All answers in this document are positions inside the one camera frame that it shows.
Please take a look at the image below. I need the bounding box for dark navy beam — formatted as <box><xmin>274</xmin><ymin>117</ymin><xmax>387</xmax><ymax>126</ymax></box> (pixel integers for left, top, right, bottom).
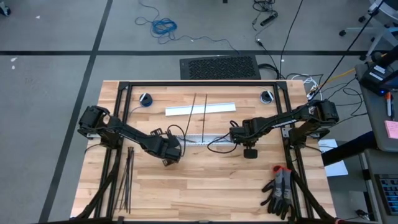
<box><xmin>321</xmin><ymin>130</ymin><xmax>379</xmax><ymax>167</ymax></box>

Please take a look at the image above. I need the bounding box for black perforated box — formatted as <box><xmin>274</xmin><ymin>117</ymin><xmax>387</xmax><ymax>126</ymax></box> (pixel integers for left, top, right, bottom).
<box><xmin>179</xmin><ymin>55</ymin><xmax>262</xmax><ymax>81</ymax></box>

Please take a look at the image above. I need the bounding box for white paper sheet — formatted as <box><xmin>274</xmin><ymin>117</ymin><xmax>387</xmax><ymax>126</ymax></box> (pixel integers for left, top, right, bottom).
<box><xmin>317</xmin><ymin>138</ymin><xmax>349</xmax><ymax>178</ymax></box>

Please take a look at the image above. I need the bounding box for yellow floor cable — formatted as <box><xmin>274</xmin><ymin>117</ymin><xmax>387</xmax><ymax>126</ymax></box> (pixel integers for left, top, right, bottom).
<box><xmin>322</xmin><ymin>67</ymin><xmax>358</xmax><ymax>88</ymax></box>

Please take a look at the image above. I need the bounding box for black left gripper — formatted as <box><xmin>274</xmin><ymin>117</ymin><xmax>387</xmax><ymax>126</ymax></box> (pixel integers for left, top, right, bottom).
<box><xmin>145</xmin><ymin>127</ymin><xmax>183</xmax><ymax>168</ymax></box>

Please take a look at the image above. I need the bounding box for black electronic box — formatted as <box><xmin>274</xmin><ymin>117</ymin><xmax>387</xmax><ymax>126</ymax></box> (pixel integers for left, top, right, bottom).
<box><xmin>359</xmin><ymin>60</ymin><xmax>394</xmax><ymax>96</ymax></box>

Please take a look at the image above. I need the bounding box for white duct cover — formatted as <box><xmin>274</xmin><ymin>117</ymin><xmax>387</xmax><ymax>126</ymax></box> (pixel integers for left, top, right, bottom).
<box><xmin>165</xmin><ymin>102</ymin><xmax>237</xmax><ymax>117</ymax></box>

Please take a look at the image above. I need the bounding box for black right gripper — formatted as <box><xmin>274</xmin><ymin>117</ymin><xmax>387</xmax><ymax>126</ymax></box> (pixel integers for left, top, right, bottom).
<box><xmin>229</xmin><ymin>119</ymin><xmax>261</xmax><ymax>160</ymax></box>

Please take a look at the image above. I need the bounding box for blue coiled floor cable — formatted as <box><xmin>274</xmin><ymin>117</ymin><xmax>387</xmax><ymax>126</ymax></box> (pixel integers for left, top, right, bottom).
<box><xmin>134</xmin><ymin>0</ymin><xmax>241</xmax><ymax>56</ymax></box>

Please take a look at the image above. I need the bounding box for long black zip tie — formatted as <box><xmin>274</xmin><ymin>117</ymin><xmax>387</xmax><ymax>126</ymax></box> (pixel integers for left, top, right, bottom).
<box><xmin>201</xmin><ymin>93</ymin><xmax>209</xmax><ymax>144</ymax></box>
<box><xmin>113</xmin><ymin>148</ymin><xmax>130</xmax><ymax>210</ymax></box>
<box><xmin>127</xmin><ymin>146</ymin><xmax>135</xmax><ymax>215</ymax></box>
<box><xmin>119</xmin><ymin>147</ymin><xmax>131</xmax><ymax>212</ymax></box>
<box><xmin>185</xmin><ymin>93</ymin><xmax>198</xmax><ymax>144</ymax></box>
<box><xmin>124</xmin><ymin>146</ymin><xmax>132</xmax><ymax>213</ymax></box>

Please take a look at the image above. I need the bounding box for grey mesh office chair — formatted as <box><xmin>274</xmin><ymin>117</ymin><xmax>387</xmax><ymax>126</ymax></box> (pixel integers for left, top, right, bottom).
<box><xmin>338</xmin><ymin>0</ymin><xmax>398</xmax><ymax>62</ymax></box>

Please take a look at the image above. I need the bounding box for chair caster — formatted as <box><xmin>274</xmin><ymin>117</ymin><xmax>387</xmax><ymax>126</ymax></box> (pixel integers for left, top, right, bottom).
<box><xmin>0</xmin><ymin>2</ymin><xmax>12</xmax><ymax>17</ymax></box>

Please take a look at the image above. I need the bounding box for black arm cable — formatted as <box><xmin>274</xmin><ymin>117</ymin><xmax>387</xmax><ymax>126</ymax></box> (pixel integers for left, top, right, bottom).
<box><xmin>166</xmin><ymin>123</ymin><xmax>188</xmax><ymax>158</ymax></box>
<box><xmin>206</xmin><ymin>133</ymin><xmax>239</xmax><ymax>154</ymax></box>

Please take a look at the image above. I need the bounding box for thin black hanging cable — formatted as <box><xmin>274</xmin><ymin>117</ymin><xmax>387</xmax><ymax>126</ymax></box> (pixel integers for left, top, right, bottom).
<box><xmin>279</xmin><ymin>0</ymin><xmax>305</xmax><ymax>80</ymax></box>
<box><xmin>310</xmin><ymin>0</ymin><xmax>386</xmax><ymax>98</ymax></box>

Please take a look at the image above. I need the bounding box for white slotted cable duct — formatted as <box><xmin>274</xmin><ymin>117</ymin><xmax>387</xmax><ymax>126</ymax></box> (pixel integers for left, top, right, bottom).
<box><xmin>173</xmin><ymin>133</ymin><xmax>243</xmax><ymax>146</ymax></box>

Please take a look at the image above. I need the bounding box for orange capped marker pen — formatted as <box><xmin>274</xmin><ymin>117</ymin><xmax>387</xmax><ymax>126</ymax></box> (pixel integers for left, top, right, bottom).
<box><xmin>384</xmin><ymin>92</ymin><xmax>394</xmax><ymax>118</ymax></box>

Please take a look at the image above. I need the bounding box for pink sticky note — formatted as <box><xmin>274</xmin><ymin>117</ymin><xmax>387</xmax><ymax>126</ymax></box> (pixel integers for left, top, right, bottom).
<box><xmin>384</xmin><ymin>119</ymin><xmax>398</xmax><ymax>140</ymax></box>

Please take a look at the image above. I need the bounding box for black power strip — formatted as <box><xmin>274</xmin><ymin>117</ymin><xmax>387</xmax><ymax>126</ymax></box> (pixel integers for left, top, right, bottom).
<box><xmin>259</xmin><ymin>11</ymin><xmax>279</xmax><ymax>27</ymax></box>

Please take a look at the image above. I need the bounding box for grey red-cuffed work glove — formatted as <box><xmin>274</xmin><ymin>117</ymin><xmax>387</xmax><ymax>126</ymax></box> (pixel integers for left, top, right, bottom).
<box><xmin>260</xmin><ymin>179</ymin><xmax>282</xmax><ymax>216</ymax></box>
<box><xmin>270</xmin><ymin>165</ymin><xmax>295</xmax><ymax>220</ymax></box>

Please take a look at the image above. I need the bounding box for dark keyboard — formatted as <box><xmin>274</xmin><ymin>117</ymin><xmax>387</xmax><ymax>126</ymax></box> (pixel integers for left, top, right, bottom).
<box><xmin>374</xmin><ymin>173</ymin><xmax>398</xmax><ymax>216</ymax></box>

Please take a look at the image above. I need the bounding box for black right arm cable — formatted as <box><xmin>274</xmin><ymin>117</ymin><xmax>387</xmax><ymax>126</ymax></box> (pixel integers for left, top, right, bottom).
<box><xmin>206</xmin><ymin>133</ymin><xmax>239</xmax><ymax>154</ymax></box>

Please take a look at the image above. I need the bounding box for grey desk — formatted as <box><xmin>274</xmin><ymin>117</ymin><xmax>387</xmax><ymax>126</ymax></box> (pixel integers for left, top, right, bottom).
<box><xmin>359</xmin><ymin>148</ymin><xmax>398</xmax><ymax>224</ymax></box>
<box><xmin>354</xmin><ymin>62</ymin><xmax>398</xmax><ymax>153</ymax></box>

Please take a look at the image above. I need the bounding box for blue-rimmed round table grommet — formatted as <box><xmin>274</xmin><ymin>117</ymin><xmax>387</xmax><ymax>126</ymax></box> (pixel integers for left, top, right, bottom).
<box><xmin>138</xmin><ymin>92</ymin><xmax>154</xmax><ymax>108</ymax></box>

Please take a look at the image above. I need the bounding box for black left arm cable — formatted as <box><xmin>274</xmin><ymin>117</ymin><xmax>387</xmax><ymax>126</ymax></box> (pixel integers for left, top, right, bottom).
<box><xmin>166</xmin><ymin>123</ymin><xmax>188</xmax><ymax>158</ymax></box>

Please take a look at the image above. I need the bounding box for white cable bundle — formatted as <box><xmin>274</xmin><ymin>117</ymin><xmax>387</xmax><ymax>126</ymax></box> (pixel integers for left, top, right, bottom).
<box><xmin>298</xmin><ymin>73</ymin><xmax>323</xmax><ymax>101</ymax></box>

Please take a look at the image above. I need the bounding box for black floor cable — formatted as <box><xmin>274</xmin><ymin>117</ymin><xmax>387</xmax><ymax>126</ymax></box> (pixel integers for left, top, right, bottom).
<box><xmin>251</xmin><ymin>0</ymin><xmax>280</xmax><ymax>50</ymax></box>

